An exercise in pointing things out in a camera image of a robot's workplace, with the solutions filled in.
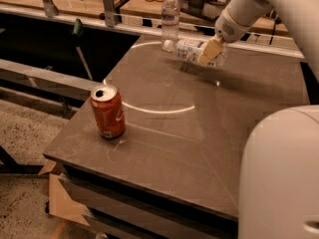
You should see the clear upright water bottle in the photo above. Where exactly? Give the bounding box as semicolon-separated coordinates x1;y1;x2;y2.
161;0;180;52

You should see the metal bracket left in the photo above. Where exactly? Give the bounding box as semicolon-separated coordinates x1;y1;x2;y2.
42;0;59;17

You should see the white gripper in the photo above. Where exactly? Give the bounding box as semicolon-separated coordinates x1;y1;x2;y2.
198;7;253;65

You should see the white labelled plastic bottle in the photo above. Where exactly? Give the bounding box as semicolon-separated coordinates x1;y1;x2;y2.
170;38;225;69

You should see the green handled tool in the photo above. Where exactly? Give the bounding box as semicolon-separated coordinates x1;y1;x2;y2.
71;18;93;80

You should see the metal bracket middle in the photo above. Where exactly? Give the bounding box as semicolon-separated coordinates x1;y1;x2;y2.
103;0;117;27

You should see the black monitor stand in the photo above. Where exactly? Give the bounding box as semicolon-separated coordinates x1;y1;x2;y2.
178;0;225;22

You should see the metal rail fence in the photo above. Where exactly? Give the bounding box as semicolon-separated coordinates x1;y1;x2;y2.
0;3;304;60

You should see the orange soda can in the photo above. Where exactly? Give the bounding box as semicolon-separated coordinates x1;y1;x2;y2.
90;84;126;138

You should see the metal bracket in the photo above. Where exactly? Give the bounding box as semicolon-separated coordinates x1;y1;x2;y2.
103;0;117;27
42;0;59;17

